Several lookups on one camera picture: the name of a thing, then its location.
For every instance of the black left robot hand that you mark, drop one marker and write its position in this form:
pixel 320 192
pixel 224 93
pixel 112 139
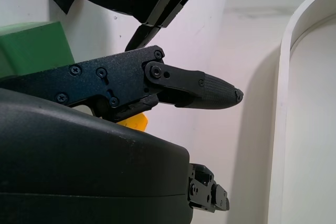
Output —
pixel 168 1

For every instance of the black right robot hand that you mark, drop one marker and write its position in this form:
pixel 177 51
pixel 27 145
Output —
pixel 78 161

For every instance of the yellow block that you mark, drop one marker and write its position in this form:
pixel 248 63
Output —
pixel 136 123

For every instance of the green block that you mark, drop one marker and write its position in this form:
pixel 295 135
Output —
pixel 34 48

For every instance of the white curved board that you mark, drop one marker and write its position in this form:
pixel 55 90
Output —
pixel 309 103

